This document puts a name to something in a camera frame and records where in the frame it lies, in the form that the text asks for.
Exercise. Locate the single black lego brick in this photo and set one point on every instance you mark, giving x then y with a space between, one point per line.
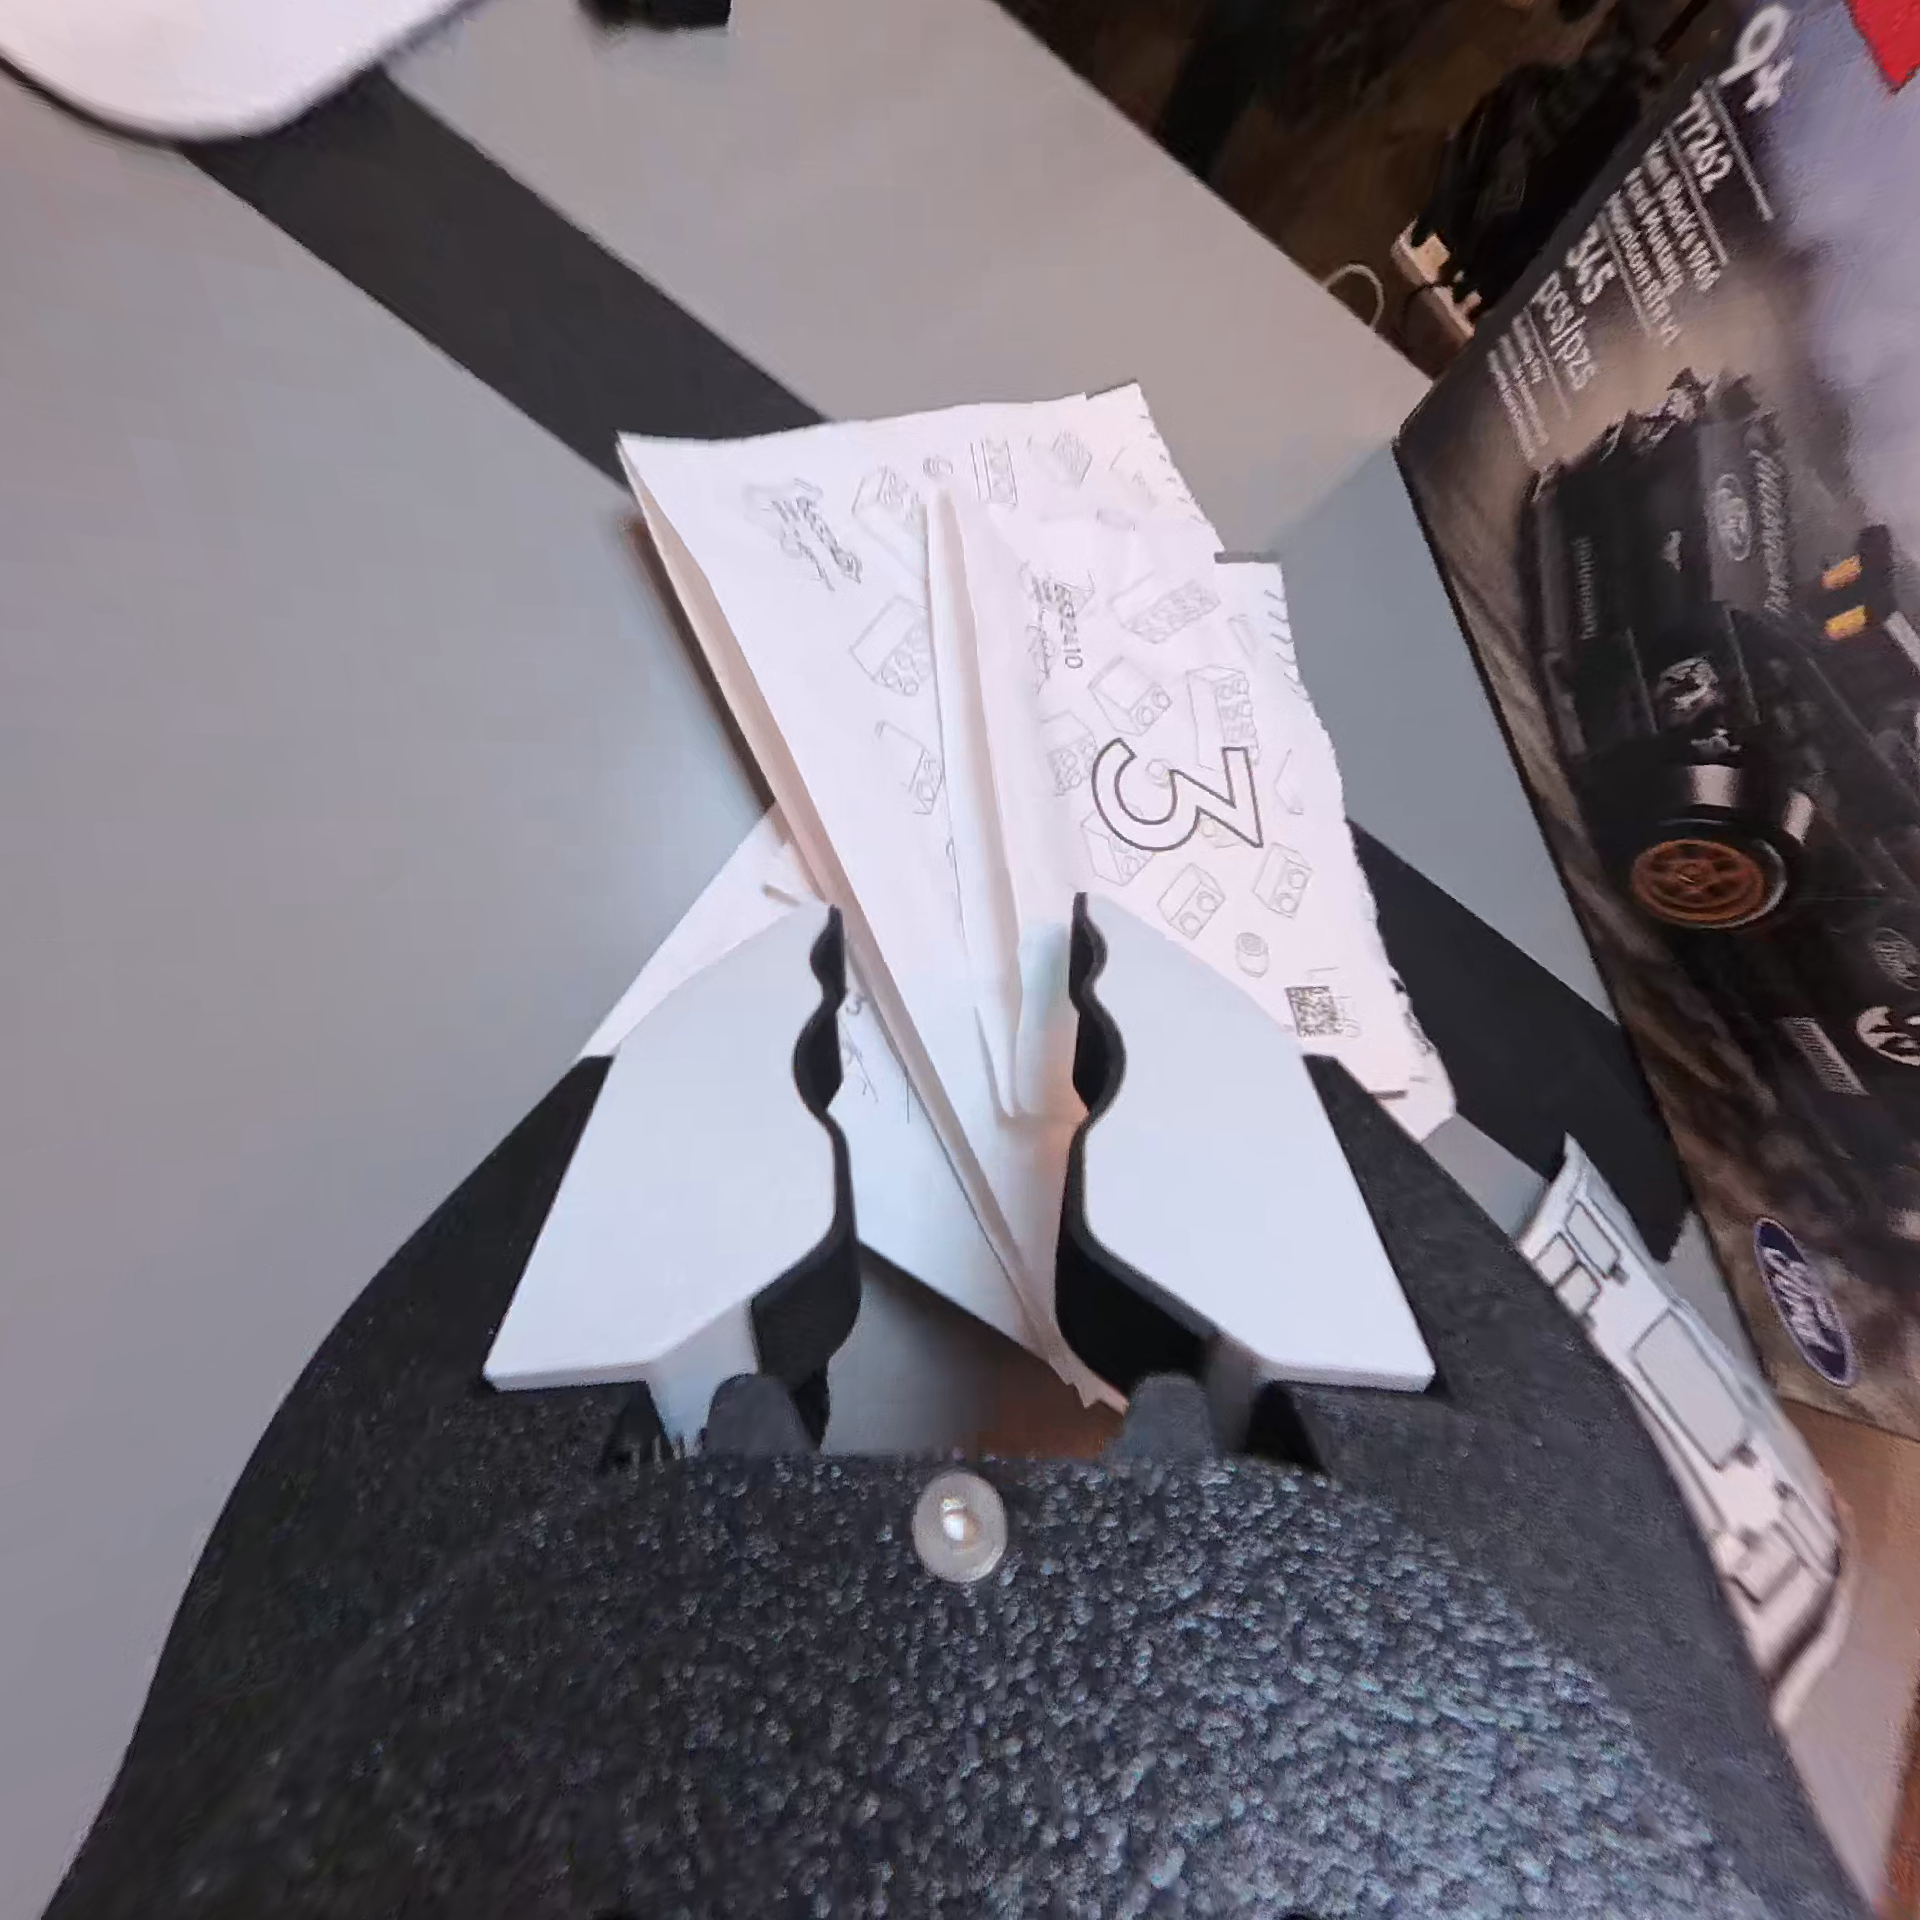
654 10

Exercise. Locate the printed white sheet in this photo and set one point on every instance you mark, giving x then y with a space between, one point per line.
1696 1410

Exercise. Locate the white book stand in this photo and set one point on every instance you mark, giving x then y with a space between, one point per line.
180 56

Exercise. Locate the white paper bags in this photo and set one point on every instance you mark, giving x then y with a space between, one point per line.
960 662

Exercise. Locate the lego set box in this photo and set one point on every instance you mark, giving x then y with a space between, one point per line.
1710 601

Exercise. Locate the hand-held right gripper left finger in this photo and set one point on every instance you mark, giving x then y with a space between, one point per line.
675 1201

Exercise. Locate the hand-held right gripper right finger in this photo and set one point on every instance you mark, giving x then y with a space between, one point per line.
1245 1201

